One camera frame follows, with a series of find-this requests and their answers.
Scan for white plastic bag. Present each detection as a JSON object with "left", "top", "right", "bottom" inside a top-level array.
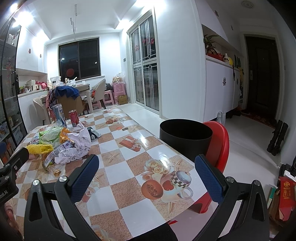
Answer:
[
  {"left": 54, "top": 122, "right": 91, "bottom": 164},
  {"left": 216, "top": 111, "right": 226, "bottom": 126}
]

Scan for potted plant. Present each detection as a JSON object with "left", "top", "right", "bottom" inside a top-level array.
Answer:
[{"left": 203, "top": 34, "right": 218, "bottom": 55}]

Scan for pink plastic stools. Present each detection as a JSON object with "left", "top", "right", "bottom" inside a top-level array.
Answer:
[{"left": 104, "top": 82, "right": 126, "bottom": 104}]

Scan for red plastic stool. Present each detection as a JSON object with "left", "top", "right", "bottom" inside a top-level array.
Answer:
[{"left": 190, "top": 121, "right": 230, "bottom": 214}]

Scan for black round trash bin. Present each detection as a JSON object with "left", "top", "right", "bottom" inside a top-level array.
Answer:
[{"left": 159, "top": 119, "right": 213, "bottom": 162}]

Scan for blue cloth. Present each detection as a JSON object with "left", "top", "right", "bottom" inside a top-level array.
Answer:
[{"left": 55, "top": 85, "right": 80, "bottom": 99}]

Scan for red soda can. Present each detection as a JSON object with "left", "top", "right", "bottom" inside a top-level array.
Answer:
[{"left": 69, "top": 109, "right": 79, "bottom": 127}]

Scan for orange snack bag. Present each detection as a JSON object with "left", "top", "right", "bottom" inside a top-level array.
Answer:
[{"left": 59, "top": 128, "right": 71, "bottom": 144}]

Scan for beige dining chair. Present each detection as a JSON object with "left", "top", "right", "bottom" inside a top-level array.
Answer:
[{"left": 92, "top": 79, "right": 106, "bottom": 109}]

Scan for white dining table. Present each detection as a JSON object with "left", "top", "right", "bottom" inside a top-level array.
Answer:
[{"left": 75, "top": 84, "right": 93, "bottom": 113}]

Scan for lavender snack packet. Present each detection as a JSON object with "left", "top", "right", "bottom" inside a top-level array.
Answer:
[{"left": 42, "top": 141, "right": 74, "bottom": 170}]

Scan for cardboard box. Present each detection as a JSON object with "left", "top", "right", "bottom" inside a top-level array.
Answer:
[{"left": 57, "top": 95, "right": 84, "bottom": 120}]

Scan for glass display cabinet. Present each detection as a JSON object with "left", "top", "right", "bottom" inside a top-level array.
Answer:
[{"left": 1, "top": 19, "right": 28, "bottom": 164}]

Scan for yellow corrugated sponge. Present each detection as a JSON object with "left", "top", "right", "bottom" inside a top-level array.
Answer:
[{"left": 26, "top": 144, "right": 54, "bottom": 155}]

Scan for dark entrance door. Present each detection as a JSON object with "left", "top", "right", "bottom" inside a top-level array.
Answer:
[{"left": 245, "top": 36, "right": 280, "bottom": 128}]

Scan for white plastic bag on floor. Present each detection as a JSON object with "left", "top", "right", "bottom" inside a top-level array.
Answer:
[{"left": 216, "top": 111, "right": 226, "bottom": 126}]

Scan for black boots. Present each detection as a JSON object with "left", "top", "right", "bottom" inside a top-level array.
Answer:
[{"left": 266, "top": 120, "right": 288, "bottom": 156}]

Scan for white shoe cabinet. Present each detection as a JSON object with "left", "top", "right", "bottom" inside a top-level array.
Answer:
[{"left": 203, "top": 56, "right": 240, "bottom": 121}]

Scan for glass sliding door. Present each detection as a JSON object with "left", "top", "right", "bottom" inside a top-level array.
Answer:
[{"left": 127, "top": 9, "right": 161, "bottom": 114}]

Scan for dark window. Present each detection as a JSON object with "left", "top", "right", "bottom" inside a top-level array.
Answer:
[{"left": 58, "top": 38, "right": 101, "bottom": 81}]

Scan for red gift box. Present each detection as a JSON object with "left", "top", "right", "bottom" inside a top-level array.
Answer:
[{"left": 278, "top": 177, "right": 295, "bottom": 221}]

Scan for green plastic bag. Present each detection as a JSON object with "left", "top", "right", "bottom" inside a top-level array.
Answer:
[{"left": 39, "top": 127, "right": 63, "bottom": 148}]

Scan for blue white drink carton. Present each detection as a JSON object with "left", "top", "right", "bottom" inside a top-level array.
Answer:
[{"left": 52, "top": 104, "right": 67, "bottom": 127}]

